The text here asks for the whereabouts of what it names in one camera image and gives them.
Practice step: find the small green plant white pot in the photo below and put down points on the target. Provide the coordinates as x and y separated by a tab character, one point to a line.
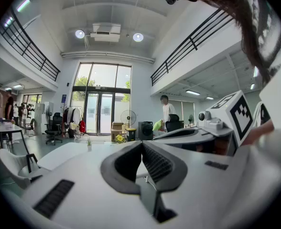
89	146

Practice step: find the red bag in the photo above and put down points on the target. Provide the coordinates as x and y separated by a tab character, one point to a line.
82	126

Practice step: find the yellow flower plant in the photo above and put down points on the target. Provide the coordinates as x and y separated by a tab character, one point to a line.
119	138

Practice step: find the white shell chair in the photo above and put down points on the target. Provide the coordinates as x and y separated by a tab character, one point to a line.
12	163

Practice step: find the grey desk with black legs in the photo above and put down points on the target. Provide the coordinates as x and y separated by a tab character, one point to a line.
4	127

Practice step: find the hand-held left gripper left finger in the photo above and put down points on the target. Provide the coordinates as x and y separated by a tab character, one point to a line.
88	180

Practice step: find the long ceiling strip light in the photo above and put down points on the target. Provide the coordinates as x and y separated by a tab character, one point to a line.
193	92
23	4
8	22

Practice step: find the black box appliance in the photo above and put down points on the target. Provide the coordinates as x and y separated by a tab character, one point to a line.
145	130

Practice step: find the black office chair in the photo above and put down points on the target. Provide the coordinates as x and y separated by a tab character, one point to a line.
54	128
175	123

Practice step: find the black balcony railing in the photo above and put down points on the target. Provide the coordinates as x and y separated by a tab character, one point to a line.
190	44
28	45

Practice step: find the person's white printed shirt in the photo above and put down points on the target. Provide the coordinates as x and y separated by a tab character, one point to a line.
276	56

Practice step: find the round ceiling light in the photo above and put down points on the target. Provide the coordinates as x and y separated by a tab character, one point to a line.
138	37
79	34

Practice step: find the green bag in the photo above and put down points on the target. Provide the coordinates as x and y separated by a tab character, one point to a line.
157	125

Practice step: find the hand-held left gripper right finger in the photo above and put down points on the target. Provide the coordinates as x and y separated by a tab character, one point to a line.
202	187

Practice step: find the blue wall sign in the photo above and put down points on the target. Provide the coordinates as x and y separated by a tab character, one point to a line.
64	98

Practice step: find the glass entrance door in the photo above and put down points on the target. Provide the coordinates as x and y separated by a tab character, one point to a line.
100	108

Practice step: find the clothes rack with garments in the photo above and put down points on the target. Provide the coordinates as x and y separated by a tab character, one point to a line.
71	118

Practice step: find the cardboard box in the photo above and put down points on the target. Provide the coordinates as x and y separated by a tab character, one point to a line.
116	129

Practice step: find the white ceiling air conditioner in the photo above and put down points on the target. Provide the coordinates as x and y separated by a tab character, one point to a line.
106	32

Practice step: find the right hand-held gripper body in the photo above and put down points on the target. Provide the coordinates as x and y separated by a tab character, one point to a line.
238	113

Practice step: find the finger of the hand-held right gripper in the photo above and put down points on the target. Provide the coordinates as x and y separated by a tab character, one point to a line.
178	137

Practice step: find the black standing fan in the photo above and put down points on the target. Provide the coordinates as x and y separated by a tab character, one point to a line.
128	117
190	118
48	111

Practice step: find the person's right forearm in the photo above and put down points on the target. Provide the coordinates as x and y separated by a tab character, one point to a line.
259	132

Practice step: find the black bin with yellow lid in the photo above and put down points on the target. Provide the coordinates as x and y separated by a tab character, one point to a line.
131	134

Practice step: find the white ceiling pipes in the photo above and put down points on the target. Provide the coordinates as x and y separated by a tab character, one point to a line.
107	54

